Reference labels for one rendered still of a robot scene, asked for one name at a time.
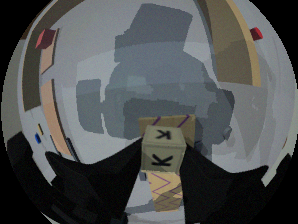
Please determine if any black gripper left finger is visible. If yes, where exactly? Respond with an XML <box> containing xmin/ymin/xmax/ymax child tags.
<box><xmin>45</xmin><ymin>137</ymin><xmax>142</xmax><ymax>221</ymax></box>

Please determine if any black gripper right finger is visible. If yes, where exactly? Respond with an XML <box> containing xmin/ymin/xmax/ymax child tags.
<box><xmin>180</xmin><ymin>143</ymin><xmax>269</xmax><ymax>224</ymax></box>

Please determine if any olive-beige cube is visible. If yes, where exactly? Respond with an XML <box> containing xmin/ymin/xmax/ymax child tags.
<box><xmin>141</xmin><ymin>125</ymin><xmax>186</xmax><ymax>175</ymax></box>

